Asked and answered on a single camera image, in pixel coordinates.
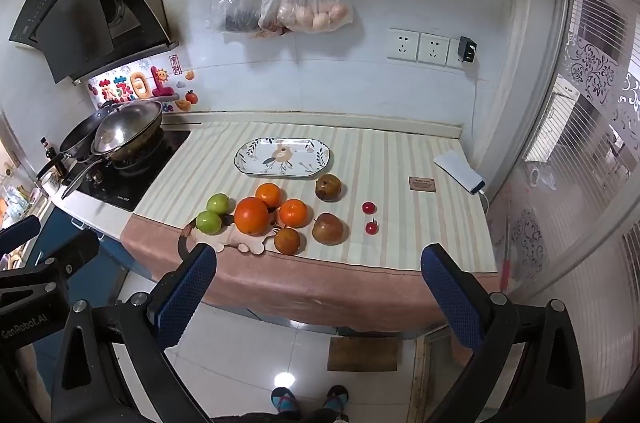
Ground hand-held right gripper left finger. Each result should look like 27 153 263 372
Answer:
50 243 218 423

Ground black frying pan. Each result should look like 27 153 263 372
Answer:
36 105 126 178

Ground blue strap slipper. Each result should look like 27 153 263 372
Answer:
322 384 350 419
271 387 302 419

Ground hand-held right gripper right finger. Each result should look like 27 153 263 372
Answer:
420 244 587 423

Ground white wall socket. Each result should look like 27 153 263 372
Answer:
418 32 450 64
446 37 471 68
389 28 420 62

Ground colourful wall stickers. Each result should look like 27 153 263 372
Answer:
87 55 198 114

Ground person's dark clothing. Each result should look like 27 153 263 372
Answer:
212 408 351 423

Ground brownish red apple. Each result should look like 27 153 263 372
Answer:
315 173 343 203
312 212 348 247

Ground stainless steel wok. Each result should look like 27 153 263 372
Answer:
61 99 165 200

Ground black glass gas stove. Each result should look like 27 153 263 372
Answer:
61 129 192 204

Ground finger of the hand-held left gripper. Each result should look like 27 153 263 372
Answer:
0 215 42 250
0 229 101 304

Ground black range hood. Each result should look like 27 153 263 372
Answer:
9 0 180 84

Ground blue base cabinet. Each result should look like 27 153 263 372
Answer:
30 203 151 304

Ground large orange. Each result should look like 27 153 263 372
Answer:
234 197 271 237

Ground black plug adapter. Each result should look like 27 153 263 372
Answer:
457 36 478 64

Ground floral ceramic plate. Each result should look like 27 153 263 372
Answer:
234 137 332 176

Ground cat print placemat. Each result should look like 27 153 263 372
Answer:
178 209 278 260

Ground brown floor mat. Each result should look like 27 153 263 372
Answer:
327 337 399 372

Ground medium orange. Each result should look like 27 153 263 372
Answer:
255 182 282 208
279 198 308 229

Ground dark brownish tangerine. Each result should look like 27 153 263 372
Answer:
273 227 301 255

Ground white power bank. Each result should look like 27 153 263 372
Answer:
432 149 487 194

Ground striped beige tablecloth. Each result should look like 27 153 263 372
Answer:
121 120 498 339

